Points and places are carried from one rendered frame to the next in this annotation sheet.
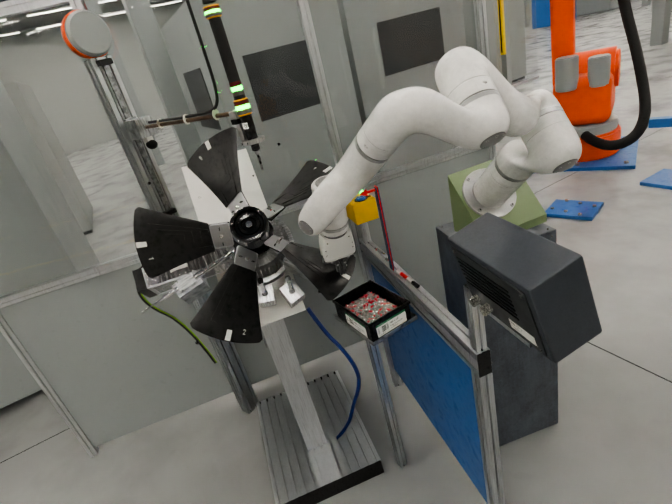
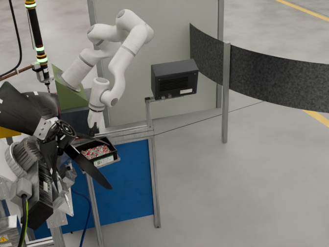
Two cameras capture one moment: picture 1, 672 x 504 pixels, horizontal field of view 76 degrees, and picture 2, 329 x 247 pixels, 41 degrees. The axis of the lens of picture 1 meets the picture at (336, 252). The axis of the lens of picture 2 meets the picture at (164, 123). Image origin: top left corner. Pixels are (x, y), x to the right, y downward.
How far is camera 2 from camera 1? 2.29 m
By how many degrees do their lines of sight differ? 78
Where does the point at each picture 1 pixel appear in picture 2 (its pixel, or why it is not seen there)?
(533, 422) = not seen: hidden behind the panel
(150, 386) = not seen: outside the picture
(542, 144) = (114, 44)
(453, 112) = (150, 30)
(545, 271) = (194, 64)
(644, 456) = not seen: hidden behind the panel
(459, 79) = (138, 20)
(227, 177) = (28, 113)
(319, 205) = (122, 85)
